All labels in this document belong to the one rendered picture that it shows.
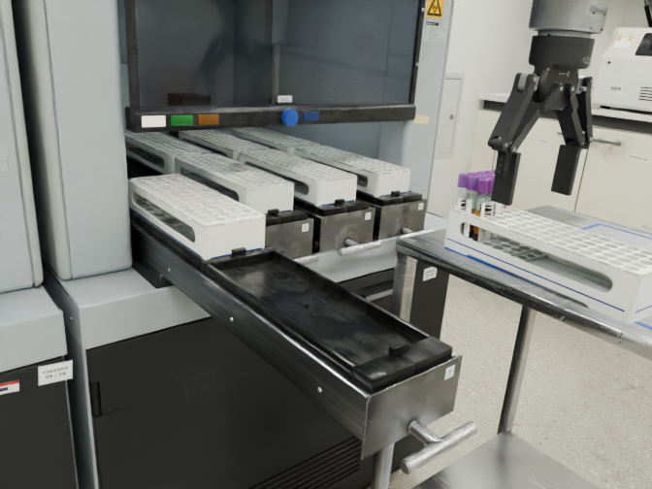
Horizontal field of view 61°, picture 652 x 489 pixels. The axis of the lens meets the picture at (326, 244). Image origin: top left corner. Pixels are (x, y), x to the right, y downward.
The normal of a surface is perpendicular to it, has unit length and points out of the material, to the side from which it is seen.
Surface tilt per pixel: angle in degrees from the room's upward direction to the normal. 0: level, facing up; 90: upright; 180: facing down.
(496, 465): 0
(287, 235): 90
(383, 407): 90
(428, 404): 90
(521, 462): 0
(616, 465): 0
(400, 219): 90
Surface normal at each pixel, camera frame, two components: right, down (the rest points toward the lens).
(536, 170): -0.79, 0.16
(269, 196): 0.62, 0.30
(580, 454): 0.06, -0.94
